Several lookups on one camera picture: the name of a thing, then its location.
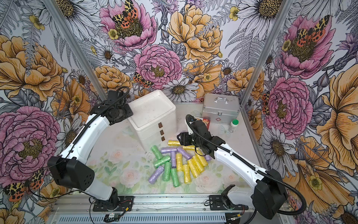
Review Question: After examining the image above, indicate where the purple roll far right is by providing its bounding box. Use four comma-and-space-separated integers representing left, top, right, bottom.
204, 155, 212, 161

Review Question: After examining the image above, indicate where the white plastic drawer unit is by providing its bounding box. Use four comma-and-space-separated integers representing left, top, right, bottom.
128, 90, 177, 151

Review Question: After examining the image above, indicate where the red white carton box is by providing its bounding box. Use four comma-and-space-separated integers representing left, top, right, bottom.
194, 117, 210, 130

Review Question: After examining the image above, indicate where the yellow roll vertical middle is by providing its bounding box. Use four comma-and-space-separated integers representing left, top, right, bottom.
176, 153, 183, 172

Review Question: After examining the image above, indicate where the purple roll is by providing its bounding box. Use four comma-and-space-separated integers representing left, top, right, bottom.
204, 155, 212, 161
148, 166, 165, 184

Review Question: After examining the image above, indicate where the yellow roll bottom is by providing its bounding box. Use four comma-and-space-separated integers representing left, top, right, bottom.
183, 164, 192, 184

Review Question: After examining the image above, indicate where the green roll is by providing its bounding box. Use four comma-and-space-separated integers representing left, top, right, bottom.
151, 145, 163, 160
171, 168, 180, 188
162, 162, 172, 182

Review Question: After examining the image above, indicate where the purple roll bottom left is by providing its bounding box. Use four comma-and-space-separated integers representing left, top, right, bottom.
148, 166, 165, 184

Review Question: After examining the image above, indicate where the white bottle green cap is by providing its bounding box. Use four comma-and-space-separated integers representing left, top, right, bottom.
228, 119, 239, 133

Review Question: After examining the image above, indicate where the green roll upper left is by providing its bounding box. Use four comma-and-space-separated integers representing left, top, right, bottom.
151, 145, 163, 160

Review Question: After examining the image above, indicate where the yellow roll top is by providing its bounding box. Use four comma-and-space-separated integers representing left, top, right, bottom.
168, 140, 181, 147

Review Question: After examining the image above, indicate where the aluminium front rail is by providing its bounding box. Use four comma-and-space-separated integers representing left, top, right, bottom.
47, 194, 294, 224

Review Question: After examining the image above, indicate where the purple roll horizontal middle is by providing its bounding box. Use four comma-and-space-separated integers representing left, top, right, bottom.
160, 147, 177, 154

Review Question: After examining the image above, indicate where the green roll diagonal left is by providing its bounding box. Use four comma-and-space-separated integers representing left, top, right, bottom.
153, 155, 171, 169

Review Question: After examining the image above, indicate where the silver aluminium case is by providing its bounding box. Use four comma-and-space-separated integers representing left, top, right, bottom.
202, 93, 240, 124

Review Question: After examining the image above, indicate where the yellow roll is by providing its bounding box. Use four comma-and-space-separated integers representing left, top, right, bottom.
183, 145, 196, 151
192, 155, 205, 173
183, 164, 192, 184
196, 153, 208, 167
168, 140, 181, 147
187, 159, 200, 178

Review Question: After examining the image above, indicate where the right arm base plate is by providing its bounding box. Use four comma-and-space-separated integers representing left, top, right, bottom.
204, 184, 249, 211

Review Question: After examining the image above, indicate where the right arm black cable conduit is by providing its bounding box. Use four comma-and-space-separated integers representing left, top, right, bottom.
185, 114, 307, 216

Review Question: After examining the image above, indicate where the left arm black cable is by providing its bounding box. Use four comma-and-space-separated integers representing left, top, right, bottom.
26, 86, 131, 200

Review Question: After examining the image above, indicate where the green roll bottom right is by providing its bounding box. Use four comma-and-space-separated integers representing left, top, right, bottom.
171, 168, 180, 188

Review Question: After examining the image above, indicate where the purple roll vertical middle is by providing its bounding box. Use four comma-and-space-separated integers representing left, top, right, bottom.
170, 151, 177, 168

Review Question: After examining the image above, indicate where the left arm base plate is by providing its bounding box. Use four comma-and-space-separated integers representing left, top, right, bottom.
93, 196, 134, 212

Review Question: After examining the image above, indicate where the purple roll diagonal middle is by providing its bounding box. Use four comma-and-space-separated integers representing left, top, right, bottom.
177, 147, 192, 160

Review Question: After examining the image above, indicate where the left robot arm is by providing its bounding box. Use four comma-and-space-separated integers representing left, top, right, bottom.
48, 87, 133, 211

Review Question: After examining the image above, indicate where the green roll bottom left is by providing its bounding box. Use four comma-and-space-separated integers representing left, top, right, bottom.
162, 162, 172, 182

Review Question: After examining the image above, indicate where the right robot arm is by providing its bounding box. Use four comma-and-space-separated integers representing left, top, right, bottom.
177, 115, 288, 219

